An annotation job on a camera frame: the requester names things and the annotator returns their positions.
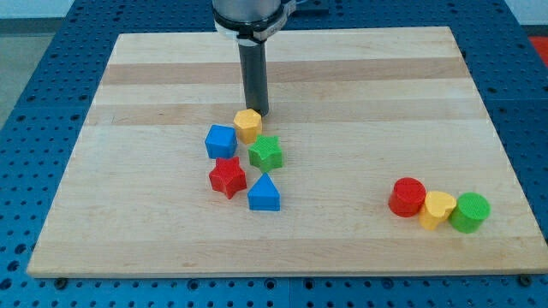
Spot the green star block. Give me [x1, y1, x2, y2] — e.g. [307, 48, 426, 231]
[247, 134, 283, 173]

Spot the red star block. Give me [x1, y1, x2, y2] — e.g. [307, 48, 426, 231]
[209, 157, 247, 199]

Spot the yellow hexagon block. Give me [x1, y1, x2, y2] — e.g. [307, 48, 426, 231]
[233, 109, 262, 145]

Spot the blue triangle block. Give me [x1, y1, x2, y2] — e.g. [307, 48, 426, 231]
[247, 173, 281, 211]

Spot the blue cube block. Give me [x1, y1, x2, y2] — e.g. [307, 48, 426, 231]
[205, 125, 237, 159]

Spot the wooden board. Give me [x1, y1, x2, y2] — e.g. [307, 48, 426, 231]
[27, 27, 547, 278]

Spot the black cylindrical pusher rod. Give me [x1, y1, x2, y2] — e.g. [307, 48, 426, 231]
[238, 43, 270, 116]

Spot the red cylinder block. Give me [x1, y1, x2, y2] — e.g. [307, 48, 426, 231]
[388, 177, 426, 217]

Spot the yellow heart block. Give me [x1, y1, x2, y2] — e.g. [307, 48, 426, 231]
[419, 191, 456, 230]

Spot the green cylinder block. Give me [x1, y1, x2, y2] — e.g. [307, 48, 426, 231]
[448, 192, 491, 234]

